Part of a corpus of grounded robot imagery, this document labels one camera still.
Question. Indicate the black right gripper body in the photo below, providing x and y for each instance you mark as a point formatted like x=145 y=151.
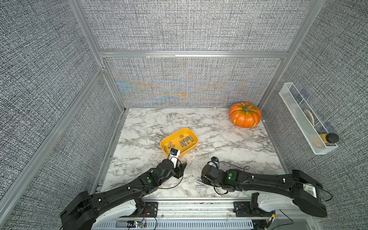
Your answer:
x=206 y=180

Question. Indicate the yellow plastic storage box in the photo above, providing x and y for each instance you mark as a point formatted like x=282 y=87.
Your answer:
x=175 y=139

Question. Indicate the clear acrylic wall shelf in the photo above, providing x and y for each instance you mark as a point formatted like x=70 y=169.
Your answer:
x=310 y=125

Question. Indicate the white brush in shelf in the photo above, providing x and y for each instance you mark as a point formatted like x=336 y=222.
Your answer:
x=309 y=116

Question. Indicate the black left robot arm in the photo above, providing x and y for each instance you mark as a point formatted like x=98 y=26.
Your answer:
x=83 y=211

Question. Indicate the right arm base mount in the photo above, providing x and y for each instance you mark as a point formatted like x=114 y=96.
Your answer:
x=251 y=208

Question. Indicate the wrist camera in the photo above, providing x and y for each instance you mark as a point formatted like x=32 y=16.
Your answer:
x=215 y=159
x=173 y=156

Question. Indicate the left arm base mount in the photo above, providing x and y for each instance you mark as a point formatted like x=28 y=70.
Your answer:
x=150 y=209

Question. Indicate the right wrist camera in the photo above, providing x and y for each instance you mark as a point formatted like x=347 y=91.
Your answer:
x=215 y=159

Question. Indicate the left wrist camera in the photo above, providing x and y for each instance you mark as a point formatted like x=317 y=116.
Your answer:
x=173 y=156

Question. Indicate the orange decorative pumpkin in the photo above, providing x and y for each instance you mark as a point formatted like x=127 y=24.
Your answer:
x=245 y=115

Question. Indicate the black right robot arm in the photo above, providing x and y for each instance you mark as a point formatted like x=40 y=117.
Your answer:
x=304 y=191

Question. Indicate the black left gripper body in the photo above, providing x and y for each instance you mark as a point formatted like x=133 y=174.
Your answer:
x=178 y=172

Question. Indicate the yellow bottle with black cap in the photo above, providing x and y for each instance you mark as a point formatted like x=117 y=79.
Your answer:
x=329 y=138

